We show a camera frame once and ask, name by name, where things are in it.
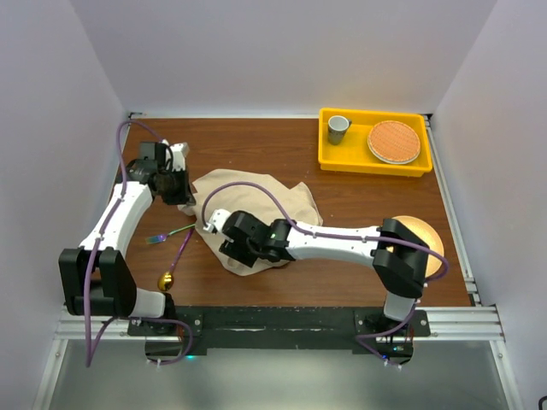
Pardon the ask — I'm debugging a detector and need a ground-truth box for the beige cloth napkin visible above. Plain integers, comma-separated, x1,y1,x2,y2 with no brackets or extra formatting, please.
178,169,323,277

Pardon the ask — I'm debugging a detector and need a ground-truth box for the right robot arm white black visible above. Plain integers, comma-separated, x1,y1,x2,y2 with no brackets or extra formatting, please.
208,209,429,336

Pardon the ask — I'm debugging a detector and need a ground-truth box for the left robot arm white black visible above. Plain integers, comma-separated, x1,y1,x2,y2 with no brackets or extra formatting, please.
58,141,195,335

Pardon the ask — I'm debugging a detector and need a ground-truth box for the iridescent fork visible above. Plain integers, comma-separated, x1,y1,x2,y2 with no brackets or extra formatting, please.
145,224,195,244

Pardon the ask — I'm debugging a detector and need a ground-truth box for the gold purple spoon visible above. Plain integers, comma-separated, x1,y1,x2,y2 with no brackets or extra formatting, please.
157,225,195,292

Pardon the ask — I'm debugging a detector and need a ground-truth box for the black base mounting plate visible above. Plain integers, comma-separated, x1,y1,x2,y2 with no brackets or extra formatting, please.
128,306,431,365

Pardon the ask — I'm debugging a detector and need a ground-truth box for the grey ceramic mug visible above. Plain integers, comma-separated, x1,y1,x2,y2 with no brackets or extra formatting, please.
327,115,352,145

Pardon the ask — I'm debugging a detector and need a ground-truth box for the yellow plastic tray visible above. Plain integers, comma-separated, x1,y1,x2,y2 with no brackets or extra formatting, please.
318,108,432,178

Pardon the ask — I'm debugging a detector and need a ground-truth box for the orange woven coaster plate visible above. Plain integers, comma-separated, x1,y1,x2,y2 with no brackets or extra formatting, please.
367,120,421,165

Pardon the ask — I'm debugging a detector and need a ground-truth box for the golden round plate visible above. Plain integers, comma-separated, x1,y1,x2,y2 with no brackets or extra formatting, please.
394,215,444,278

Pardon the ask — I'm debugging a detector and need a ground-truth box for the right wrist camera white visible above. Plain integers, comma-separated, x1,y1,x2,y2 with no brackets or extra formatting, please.
203,209,232,234

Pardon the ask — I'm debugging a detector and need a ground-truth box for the aluminium frame rail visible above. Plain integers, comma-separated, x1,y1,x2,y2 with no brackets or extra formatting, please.
32,305,525,410

